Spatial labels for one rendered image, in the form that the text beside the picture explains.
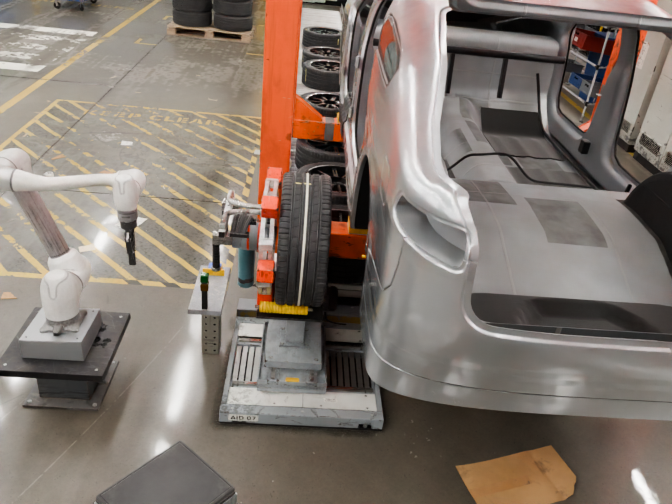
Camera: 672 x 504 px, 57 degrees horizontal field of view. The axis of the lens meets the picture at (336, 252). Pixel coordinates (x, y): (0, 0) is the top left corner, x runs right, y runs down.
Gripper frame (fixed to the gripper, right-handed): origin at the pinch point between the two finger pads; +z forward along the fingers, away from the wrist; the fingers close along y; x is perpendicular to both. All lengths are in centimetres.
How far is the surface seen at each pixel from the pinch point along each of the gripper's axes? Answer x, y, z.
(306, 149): 98, -225, 19
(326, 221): 90, 16, -28
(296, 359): 79, 6, 58
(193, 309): 26.5, -4.9, 32.5
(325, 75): 137, -476, 10
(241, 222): 52, 9, -23
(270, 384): 66, 15, 66
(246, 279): 53, -20, 24
